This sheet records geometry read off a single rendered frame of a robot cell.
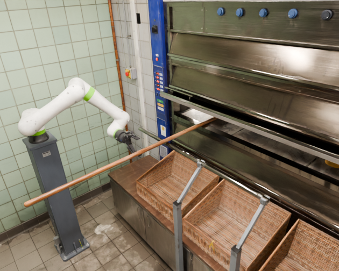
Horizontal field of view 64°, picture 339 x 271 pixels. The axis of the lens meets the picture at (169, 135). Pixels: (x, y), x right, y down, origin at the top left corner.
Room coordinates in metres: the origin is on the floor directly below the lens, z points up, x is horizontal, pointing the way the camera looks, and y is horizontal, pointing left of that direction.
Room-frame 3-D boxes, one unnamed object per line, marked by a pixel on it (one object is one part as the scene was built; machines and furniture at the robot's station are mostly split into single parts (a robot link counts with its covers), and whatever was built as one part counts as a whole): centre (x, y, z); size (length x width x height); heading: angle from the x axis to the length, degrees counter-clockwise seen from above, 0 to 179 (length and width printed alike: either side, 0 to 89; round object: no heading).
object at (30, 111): (1.88, 1.01, 1.36); 0.16 x 0.13 x 0.19; 13
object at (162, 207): (1.86, -0.04, 0.72); 0.56 x 0.49 x 0.28; 39
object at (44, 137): (1.94, 1.05, 1.23); 0.26 x 0.15 x 0.06; 39
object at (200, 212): (1.39, -0.42, 0.72); 0.56 x 0.49 x 0.28; 39
